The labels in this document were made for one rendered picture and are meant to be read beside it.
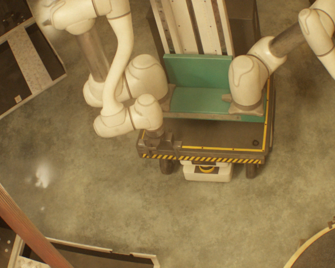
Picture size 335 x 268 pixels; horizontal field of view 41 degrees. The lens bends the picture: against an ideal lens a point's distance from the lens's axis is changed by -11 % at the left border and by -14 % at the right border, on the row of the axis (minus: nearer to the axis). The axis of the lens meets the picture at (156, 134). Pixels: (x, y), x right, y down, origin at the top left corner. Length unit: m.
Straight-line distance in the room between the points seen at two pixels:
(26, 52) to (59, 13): 2.02
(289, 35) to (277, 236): 1.08
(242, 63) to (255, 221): 0.88
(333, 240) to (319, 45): 0.75
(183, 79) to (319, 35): 0.97
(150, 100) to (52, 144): 1.31
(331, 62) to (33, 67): 2.54
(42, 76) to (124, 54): 1.77
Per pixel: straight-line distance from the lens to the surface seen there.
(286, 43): 2.19
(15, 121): 3.55
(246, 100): 2.30
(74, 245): 2.62
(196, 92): 2.51
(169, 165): 2.81
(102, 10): 1.91
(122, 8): 1.92
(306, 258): 1.67
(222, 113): 2.41
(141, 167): 2.93
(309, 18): 1.80
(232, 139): 2.54
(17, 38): 4.08
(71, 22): 1.93
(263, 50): 2.30
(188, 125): 2.63
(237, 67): 2.22
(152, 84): 2.35
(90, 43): 2.07
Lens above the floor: 2.35
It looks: 50 degrees down
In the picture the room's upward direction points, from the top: 19 degrees counter-clockwise
